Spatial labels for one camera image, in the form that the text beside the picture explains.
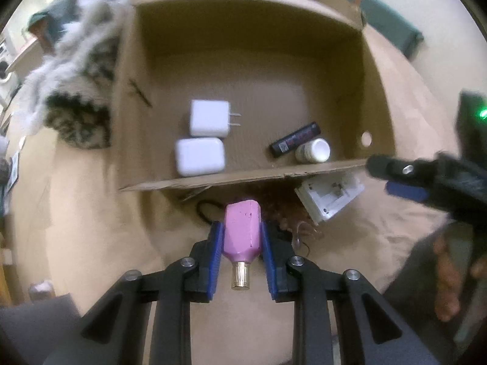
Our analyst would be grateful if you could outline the black scissors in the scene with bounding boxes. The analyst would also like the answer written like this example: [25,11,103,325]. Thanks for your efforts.
[196,200,225,226]

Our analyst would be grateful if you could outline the white remote control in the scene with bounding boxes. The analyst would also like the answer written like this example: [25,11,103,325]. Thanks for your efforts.
[295,172,365,225]

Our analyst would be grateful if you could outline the white earbuds case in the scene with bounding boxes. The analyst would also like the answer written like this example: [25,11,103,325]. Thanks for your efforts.
[175,137,225,177]

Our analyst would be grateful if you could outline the black lighter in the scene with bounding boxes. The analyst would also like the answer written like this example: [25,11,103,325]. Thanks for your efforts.
[269,122,321,158]

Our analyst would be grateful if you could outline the white cap pill bottle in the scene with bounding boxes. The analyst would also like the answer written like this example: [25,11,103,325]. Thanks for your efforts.
[295,138,331,163]

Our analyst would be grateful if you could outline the white charger plug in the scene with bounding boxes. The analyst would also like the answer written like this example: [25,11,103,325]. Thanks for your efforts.
[189,100,241,138]

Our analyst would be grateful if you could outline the right hand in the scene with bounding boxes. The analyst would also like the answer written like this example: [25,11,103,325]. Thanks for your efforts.
[433,235,463,322]

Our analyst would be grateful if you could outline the teal headboard cushion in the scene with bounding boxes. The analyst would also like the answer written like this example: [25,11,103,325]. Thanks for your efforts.
[348,0,424,58]

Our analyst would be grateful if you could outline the open cardboard box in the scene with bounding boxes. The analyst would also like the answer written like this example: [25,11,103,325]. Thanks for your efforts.
[111,0,396,190]

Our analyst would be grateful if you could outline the shaggy patterned blanket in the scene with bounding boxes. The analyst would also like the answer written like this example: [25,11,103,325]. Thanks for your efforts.
[19,0,130,149]

